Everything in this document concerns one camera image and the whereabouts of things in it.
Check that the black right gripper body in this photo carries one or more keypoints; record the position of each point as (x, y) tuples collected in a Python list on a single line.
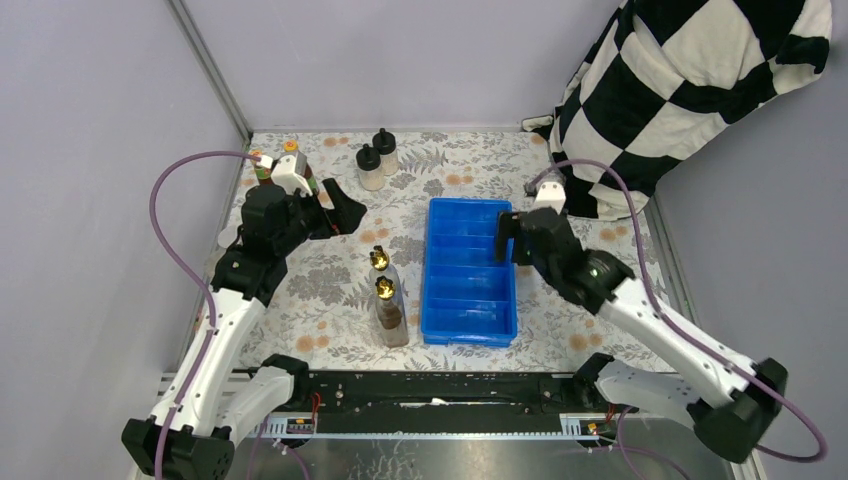
[(525, 258)]

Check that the glass oil bottle gold spout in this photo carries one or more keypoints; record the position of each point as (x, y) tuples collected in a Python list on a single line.
[(390, 313)]

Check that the black lid spice jar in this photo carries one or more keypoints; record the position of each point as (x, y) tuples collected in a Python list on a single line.
[(369, 168), (386, 145)]

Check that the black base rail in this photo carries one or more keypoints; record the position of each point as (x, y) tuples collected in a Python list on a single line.
[(375, 402)]

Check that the brown sauce bottle yellow cap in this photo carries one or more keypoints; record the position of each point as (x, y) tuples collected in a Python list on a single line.
[(263, 175)]

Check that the black white checkered cloth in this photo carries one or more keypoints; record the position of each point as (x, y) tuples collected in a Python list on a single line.
[(665, 78)]

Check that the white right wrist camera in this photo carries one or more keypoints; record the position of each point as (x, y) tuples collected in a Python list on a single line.
[(546, 194)]

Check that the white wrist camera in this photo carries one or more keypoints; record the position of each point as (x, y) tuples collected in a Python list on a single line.
[(283, 174), (546, 194)]

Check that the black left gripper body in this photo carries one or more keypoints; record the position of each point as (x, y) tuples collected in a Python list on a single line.
[(308, 219)]

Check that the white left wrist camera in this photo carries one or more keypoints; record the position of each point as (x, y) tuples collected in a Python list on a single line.
[(283, 174)]

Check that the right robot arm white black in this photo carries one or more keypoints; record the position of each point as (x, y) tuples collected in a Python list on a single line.
[(721, 395)]

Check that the blue plastic divided bin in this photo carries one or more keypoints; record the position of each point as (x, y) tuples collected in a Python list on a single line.
[(468, 296)]

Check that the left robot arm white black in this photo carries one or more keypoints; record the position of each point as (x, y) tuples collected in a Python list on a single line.
[(192, 432)]

